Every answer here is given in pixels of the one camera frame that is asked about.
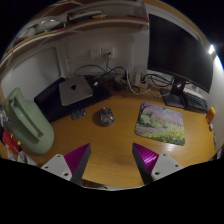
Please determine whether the black computer monitor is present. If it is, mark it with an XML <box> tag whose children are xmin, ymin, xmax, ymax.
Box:
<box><xmin>146</xmin><ymin>13</ymin><xmax>215</xmax><ymax>109</ymax></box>

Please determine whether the silver square computer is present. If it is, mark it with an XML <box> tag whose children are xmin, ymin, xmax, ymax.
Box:
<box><xmin>58</xmin><ymin>76</ymin><xmax>94</xmax><ymax>107</ymax></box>

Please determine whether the orange bottle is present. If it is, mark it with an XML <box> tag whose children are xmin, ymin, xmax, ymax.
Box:
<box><xmin>205</xmin><ymin>106</ymin><xmax>216</xmax><ymax>125</ymax></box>

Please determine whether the red box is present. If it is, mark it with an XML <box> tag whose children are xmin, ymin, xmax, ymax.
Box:
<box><xmin>2</xmin><ymin>129</ymin><xmax>22</xmax><ymax>155</ymax></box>

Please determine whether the white cable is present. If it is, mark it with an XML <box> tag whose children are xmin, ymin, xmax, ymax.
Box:
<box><xmin>126</xmin><ymin>66</ymin><xmax>152</xmax><ymax>96</ymax></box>

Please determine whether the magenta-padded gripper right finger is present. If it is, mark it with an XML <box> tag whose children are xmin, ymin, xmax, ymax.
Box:
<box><xmin>132</xmin><ymin>142</ymin><xmax>184</xmax><ymax>185</ymax></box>

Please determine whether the small grey metal plate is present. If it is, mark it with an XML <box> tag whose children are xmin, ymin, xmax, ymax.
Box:
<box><xmin>70</xmin><ymin>108</ymin><xmax>88</xmax><ymax>120</ymax></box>

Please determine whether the white wall socket with plug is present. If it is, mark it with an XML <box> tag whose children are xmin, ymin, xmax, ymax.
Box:
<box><xmin>100</xmin><ymin>47</ymin><xmax>115</xmax><ymax>60</ymax></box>

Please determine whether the black cable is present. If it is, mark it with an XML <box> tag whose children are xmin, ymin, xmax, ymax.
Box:
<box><xmin>73</xmin><ymin>54</ymin><xmax>128</xmax><ymax>88</ymax></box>

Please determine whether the transparent dark computer mouse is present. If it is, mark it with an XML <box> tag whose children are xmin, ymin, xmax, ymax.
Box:
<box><xmin>98</xmin><ymin>107</ymin><xmax>116</xmax><ymax>127</ymax></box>

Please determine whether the black keyboard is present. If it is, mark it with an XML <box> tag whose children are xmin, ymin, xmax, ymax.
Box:
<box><xmin>182</xmin><ymin>90</ymin><xmax>209</xmax><ymax>114</ymax></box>

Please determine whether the cherry blossom print mouse pad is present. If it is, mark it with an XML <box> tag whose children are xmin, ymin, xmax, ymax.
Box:
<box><xmin>134</xmin><ymin>101</ymin><xmax>186</xmax><ymax>147</ymax></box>

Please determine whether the black flat case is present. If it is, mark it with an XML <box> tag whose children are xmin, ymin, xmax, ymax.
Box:
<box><xmin>33</xmin><ymin>75</ymin><xmax>113</xmax><ymax>123</ymax></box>

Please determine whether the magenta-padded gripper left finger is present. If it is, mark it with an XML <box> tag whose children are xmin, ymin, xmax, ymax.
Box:
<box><xmin>40</xmin><ymin>143</ymin><xmax>92</xmax><ymax>185</ymax></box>

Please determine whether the wooden shelf unit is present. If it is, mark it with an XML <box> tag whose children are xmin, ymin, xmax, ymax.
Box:
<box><xmin>0</xmin><ymin>0</ymin><xmax>150</xmax><ymax>64</ymax></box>

